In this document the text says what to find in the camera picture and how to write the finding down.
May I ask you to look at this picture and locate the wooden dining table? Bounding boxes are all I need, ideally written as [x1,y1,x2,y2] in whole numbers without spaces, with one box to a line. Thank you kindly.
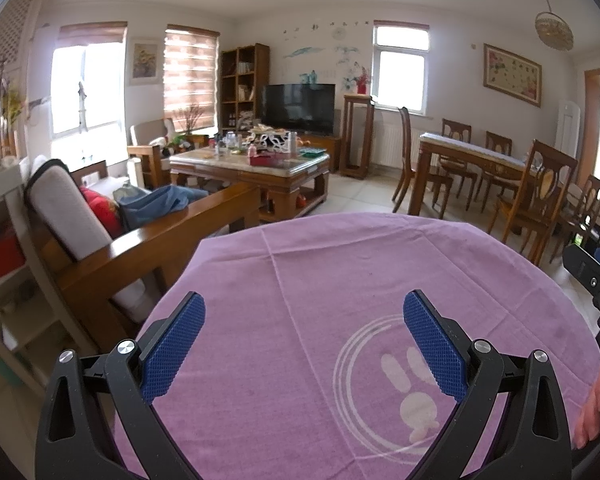
[407,131,536,226]

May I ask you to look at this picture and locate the white standing air conditioner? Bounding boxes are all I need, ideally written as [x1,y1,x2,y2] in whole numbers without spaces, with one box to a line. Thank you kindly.
[555,100,581,161]

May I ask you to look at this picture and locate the wooden armchair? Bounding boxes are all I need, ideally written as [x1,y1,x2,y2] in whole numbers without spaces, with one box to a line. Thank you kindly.
[126,117,208,188]

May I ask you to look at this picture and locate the wooden television stand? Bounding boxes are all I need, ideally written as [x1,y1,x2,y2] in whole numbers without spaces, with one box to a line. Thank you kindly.
[300,132,342,173]

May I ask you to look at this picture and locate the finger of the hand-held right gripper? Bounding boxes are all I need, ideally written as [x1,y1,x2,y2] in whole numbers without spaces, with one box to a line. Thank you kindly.
[562,244,600,306]

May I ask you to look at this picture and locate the red cushion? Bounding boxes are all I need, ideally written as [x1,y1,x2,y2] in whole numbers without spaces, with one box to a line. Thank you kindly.
[78,186,123,238]

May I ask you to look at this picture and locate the vase with branches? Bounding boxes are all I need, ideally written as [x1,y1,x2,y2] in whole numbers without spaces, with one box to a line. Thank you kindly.
[177,105,206,136]

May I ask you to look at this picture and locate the wooden sofa grey cushion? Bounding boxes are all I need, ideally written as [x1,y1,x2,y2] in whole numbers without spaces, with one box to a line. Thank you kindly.
[22,155,261,356]

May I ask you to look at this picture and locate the pendant lamp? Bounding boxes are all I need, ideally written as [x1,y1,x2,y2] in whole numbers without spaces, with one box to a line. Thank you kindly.
[534,0,575,52]

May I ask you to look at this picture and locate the large bright window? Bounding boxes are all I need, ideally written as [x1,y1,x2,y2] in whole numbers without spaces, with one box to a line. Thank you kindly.
[50,22,128,138]

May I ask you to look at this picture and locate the wooden coffee table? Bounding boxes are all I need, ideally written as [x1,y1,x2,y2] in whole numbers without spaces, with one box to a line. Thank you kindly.
[169,147,331,223]

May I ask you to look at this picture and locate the red storage box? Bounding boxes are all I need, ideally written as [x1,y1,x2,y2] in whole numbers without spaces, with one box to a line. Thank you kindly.
[0,235,27,286]

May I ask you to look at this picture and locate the small window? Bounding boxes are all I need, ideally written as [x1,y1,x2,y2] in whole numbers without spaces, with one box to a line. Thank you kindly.
[372,20,431,115]

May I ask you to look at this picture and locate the white radiator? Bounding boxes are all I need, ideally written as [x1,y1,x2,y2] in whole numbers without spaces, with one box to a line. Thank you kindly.
[372,122,413,168]

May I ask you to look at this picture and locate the person's right hand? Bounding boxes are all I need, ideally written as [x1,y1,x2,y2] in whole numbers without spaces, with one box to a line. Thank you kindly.
[574,355,600,451]

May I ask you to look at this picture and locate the purple tablecloth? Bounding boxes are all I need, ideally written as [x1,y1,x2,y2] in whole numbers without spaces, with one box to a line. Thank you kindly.
[112,211,600,480]

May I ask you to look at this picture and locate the striped window blinds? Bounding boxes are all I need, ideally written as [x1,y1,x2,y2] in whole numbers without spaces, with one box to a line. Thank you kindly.
[164,24,220,128]

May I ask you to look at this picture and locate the white ornate fruit stand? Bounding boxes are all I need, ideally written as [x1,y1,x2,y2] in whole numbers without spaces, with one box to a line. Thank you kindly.
[250,125,291,153]

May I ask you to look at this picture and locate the framed flower picture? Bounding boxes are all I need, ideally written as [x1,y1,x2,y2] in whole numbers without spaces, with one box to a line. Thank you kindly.
[482,42,542,107]

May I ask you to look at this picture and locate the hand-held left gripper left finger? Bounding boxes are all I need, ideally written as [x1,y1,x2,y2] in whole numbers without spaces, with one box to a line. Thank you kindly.
[35,290,207,480]

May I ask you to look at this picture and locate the wooden dining chair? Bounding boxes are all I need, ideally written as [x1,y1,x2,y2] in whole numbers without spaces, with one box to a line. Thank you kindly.
[482,130,513,196]
[391,106,453,218]
[550,174,600,263]
[487,139,579,266]
[440,118,473,201]

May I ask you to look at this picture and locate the black television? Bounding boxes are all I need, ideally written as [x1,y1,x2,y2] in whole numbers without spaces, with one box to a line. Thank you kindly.
[260,82,337,136]

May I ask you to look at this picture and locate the blue cloth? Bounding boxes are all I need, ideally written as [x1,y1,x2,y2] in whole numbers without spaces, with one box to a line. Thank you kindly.
[115,184,211,231]

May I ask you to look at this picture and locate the tall wooden plant stand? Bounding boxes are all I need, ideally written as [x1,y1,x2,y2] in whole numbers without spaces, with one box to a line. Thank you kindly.
[342,92,376,180]

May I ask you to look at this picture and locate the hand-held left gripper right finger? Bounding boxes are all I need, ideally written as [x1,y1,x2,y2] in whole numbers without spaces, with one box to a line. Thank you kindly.
[402,289,573,480]

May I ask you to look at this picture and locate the white lattice panel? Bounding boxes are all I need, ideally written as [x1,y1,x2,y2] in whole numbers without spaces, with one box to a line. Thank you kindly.
[0,0,36,91]

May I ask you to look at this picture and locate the sunflower painting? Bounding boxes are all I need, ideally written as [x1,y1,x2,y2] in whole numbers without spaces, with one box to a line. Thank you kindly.
[129,37,162,86]

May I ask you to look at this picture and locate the wooden bookshelf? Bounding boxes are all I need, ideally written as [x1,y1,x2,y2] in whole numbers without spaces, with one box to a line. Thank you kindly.
[219,43,271,133]

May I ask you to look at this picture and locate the white storage shelf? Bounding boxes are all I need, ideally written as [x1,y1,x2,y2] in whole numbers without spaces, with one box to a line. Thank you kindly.
[0,165,101,401]

